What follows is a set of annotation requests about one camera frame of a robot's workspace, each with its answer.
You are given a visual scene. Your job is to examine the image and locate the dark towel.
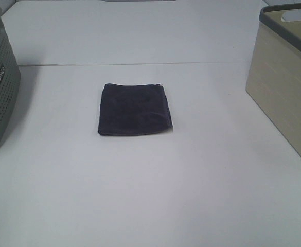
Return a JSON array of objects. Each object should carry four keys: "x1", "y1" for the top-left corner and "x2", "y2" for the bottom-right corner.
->
[{"x1": 98, "y1": 83, "x2": 173, "y2": 136}]

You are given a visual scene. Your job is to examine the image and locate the beige basket with grey rim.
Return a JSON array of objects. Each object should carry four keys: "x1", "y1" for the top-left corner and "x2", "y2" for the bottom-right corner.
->
[{"x1": 245, "y1": 3, "x2": 301, "y2": 157}]

